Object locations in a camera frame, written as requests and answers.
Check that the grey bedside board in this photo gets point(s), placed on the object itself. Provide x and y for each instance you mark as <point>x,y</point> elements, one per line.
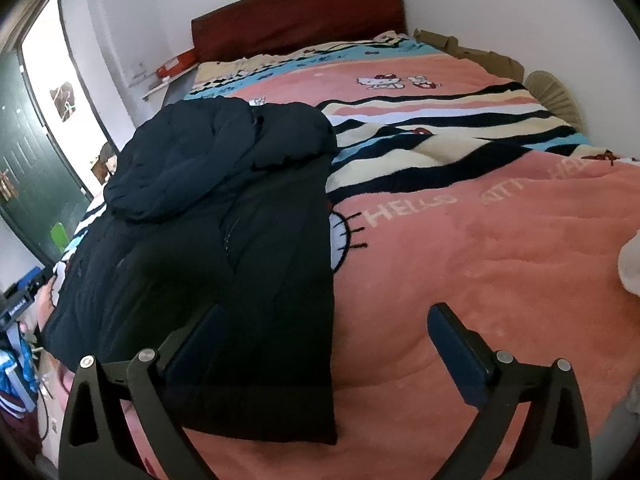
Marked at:
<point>177,91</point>

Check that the red box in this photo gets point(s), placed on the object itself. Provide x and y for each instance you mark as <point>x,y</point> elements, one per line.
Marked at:
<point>175,65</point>

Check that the beige fan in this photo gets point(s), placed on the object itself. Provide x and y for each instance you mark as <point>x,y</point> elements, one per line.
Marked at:
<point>555,97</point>

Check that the dark red bed headboard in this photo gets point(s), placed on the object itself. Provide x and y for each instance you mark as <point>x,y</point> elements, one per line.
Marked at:
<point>300,15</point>

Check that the black hooded padded jacket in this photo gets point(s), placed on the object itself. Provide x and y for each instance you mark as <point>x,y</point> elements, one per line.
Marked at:
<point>200,235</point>

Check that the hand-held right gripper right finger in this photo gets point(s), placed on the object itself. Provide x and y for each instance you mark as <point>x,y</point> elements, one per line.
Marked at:
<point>460,355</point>

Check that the blue white garment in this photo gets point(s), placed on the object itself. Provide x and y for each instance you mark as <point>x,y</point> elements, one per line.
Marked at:
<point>15,370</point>

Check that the white wall shelf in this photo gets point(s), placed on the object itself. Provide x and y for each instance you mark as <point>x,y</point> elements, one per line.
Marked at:
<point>162,85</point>

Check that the brown cardboard sheet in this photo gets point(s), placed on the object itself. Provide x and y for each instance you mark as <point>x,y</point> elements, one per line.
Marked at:
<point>475,52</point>

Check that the white cloth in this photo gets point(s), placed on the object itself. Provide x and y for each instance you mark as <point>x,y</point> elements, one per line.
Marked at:
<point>631,262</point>

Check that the pink cartoon printed blanket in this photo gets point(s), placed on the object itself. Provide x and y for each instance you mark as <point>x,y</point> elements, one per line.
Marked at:
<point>475,260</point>

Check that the green plastic chair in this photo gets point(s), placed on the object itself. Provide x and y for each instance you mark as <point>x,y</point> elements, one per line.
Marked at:
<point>58,237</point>

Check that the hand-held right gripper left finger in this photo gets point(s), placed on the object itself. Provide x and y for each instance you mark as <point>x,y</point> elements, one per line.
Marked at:
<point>195,355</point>

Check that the green metal door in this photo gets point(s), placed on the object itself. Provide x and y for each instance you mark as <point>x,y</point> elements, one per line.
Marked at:
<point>30,160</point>

